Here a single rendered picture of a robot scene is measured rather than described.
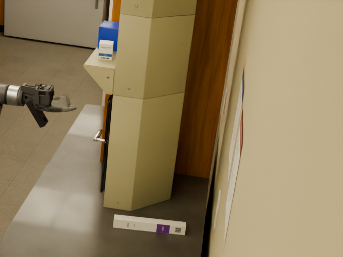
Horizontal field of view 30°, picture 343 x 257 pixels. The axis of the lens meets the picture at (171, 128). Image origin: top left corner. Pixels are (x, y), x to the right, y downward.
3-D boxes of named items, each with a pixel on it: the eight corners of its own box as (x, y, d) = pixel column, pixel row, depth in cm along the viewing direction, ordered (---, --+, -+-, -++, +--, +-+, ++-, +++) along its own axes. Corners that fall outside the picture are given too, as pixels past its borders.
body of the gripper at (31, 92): (50, 92, 234) (18, 87, 235) (49, 113, 238) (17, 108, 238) (55, 85, 241) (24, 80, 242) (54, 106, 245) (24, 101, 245)
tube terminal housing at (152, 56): (174, 178, 278) (198, 3, 247) (166, 216, 249) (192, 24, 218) (118, 170, 279) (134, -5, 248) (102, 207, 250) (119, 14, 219)
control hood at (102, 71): (127, 68, 260) (129, 44, 256) (112, 95, 231) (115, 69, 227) (99, 63, 261) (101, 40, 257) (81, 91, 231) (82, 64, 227)
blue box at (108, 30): (127, 45, 255) (129, 23, 251) (122, 52, 245) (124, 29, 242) (102, 42, 255) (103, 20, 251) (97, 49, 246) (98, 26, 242)
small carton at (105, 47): (112, 56, 240) (113, 41, 237) (111, 60, 235) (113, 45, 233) (98, 54, 239) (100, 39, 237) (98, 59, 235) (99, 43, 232)
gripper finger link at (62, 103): (75, 99, 235) (50, 95, 236) (74, 114, 238) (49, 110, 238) (77, 96, 238) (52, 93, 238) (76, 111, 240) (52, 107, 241)
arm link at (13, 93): (6, 107, 239) (13, 100, 246) (18, 109, 238) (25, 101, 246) (6, 88, 235) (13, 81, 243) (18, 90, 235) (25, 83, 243)
